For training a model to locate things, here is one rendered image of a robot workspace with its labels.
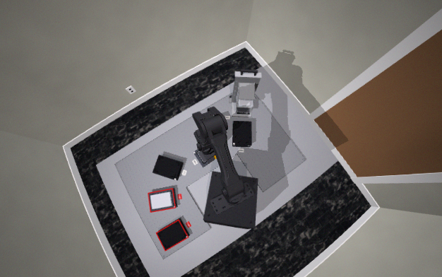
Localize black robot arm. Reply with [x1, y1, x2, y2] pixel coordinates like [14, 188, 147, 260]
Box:
[192, 107, 254, 215]

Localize dark grey shelf rack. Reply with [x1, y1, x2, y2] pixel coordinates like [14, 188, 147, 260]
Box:
[232, 77, 260, 117]

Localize white microplate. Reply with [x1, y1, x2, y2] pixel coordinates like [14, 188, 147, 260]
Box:
[150, 191, 172, 209]

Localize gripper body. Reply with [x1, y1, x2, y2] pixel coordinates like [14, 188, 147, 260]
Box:
[201, 151, 215, 163]

